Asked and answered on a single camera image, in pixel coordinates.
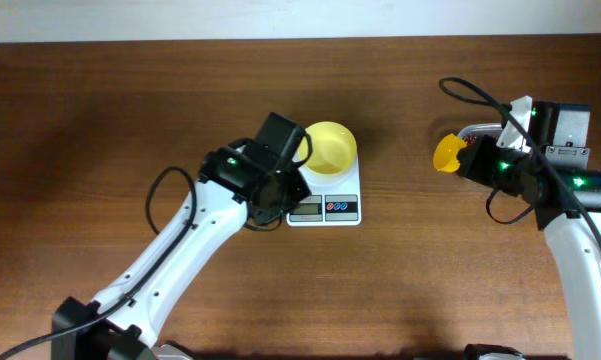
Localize yellow plastic scoop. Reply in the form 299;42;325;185
433;134;467;173

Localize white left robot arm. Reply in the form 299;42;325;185
51;113;311;359

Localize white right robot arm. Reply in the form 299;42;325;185
435;96;601;359

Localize yellow plastic bowl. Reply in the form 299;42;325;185
297;121;357;176

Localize white digital kitchen scale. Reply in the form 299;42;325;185
286;156;362;227

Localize red adzuki beans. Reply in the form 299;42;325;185
463;135;480;146

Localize clear plastic container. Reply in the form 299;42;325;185
457;123;503;142

